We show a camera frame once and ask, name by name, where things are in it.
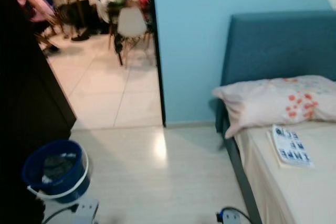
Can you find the dark wardrobe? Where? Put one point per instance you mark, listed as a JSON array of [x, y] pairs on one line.
[[31, 103]]

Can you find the white dining chair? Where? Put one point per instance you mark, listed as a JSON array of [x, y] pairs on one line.
[[131, 22]]

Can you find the black door frame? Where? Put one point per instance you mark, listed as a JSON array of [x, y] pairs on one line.
[[156, 51]]

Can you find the pink floral pillow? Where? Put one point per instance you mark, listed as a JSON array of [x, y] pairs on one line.
[[262, 100]]

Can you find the teal upholstered bed frame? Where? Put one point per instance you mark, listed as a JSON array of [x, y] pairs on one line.
[[278, 40]]

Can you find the blue and white magazine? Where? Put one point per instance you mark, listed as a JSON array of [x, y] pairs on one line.
[[293, 148]]

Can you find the dark wooden table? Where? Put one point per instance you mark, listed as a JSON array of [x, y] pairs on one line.
[[109, 24]]

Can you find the dark clothes pile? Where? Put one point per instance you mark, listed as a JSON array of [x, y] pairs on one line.
[[59, 167]]

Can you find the pedestal table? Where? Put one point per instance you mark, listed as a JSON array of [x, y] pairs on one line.
[[80, 36]]

